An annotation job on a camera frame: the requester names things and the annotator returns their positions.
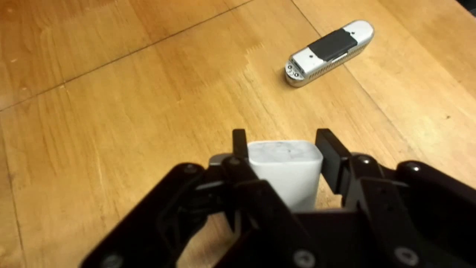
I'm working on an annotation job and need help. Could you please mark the silver black usb stick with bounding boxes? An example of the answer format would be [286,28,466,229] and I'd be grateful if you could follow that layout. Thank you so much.
[285,19,375,86]

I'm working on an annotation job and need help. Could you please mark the white charger head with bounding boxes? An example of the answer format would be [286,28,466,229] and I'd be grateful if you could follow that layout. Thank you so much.
[249,140,323,212]

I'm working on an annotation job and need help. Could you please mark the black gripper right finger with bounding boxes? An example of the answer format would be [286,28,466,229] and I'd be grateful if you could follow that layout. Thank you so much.
[316,128,383,207]

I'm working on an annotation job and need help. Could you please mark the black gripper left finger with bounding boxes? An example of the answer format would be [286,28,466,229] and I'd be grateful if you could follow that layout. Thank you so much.
[207,128,271,232]

